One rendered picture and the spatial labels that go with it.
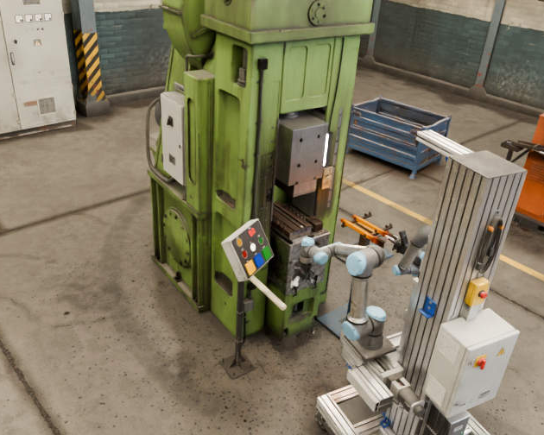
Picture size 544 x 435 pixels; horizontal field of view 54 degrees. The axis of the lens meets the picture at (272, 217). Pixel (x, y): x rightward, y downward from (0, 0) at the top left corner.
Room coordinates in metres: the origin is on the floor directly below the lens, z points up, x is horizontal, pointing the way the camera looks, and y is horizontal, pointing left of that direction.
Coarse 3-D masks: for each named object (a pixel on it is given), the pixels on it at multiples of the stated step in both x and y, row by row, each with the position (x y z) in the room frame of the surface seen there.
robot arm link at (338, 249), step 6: (330, 246) 2.69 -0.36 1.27; (336, 246) 2.67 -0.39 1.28; (342, 246) 2.63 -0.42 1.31; (348, 246) 2.60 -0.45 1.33; (354, 246) 2.57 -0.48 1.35; (360, 246) 2.54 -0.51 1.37; (366, 246) 2.49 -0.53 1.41; (372, 246) 2.42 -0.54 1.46; (378, 246) 2.43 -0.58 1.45; (336, 252) 2.64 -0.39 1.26; (342, 252) 2.60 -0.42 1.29; (348, 252) 2.56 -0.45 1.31; (378, 252) 2.37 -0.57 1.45; (384, 252) 2.41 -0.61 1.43; (384, 258) 2.37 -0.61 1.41
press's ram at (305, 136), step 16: (304, 112) 3.62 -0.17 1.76; (288, 128) 3.29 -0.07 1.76; (304, 128) 3.31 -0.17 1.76; (320, 128) 3.39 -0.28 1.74; (288, 144) 3.27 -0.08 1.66; (304, 144) 3.31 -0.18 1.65; (320, 144) 3.40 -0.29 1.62; (288, 160) 3.26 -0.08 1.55; (304, 160) 3.32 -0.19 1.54; (320, 160) 3.41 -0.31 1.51; (288, 176) 3.25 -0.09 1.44; (304, 176) 3.33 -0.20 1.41; (320, 176) 3.42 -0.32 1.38
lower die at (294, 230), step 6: (276, 204) 3.68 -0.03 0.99; (276, 210) 3.57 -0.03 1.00; (276, 216) 3.50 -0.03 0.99; (282, 216) 3.50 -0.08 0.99; (294, 216) 3.51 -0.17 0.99; (276, 222) 3.42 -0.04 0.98; (288, 222) 3.42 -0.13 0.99; (294, 222) 3.41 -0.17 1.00; (300, 222) 3.41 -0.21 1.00; (306, 222) 3.43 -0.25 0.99; (276, 228) 3.40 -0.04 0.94; (282, 228) 3.34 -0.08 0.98; (288, 228) 3.35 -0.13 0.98; (294, 228) 3.34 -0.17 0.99; (300, 228) 3.34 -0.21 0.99; (306, 228) 3.37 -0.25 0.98; (288, 234) 3.28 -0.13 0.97; (294, 234) 3.31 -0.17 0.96; (300, 234) 3.34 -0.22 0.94; (306, 234) 3.37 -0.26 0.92
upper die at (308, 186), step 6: (276, 180) 3.43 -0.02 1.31; (312, 180) 3.37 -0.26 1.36; (282, 186) 3.37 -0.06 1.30; (288, 186) 3.32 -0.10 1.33; (294, 186) 3.28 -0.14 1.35; (300, 186) 3.32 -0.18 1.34; (306, 186) 3.34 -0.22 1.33; (312, 186) 3.38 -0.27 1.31; (288, 192) 3.32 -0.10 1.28; (294, 192) 3.29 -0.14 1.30; (300, 192) 3.32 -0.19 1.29; (306, 192) 3.35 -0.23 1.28
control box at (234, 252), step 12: (240, 228) 2.99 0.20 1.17; (252, 228) 2.98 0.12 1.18; (228, 240) 2.80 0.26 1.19; (252, 240) 2.93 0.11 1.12; (264, 240) 3.01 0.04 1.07; (228, 252) 2.78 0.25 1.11; (240, 252) 2.79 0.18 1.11; (252, 252) 2.87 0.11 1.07; (240, 264) 2.74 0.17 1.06; (264, 264) 2.90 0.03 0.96; (240, 276) 2.73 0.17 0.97
